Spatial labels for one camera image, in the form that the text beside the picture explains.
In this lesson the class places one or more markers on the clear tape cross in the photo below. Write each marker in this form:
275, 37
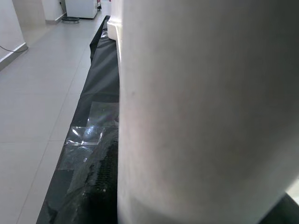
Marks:
88, 133

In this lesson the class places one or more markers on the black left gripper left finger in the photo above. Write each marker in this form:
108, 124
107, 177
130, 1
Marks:
98, 177

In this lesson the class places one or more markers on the grey cabinet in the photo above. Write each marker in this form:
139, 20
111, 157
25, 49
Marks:
81, 8

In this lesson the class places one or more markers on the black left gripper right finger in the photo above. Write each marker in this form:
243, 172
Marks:
282, 210

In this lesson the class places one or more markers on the black round floor base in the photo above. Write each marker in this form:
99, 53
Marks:
70, 19

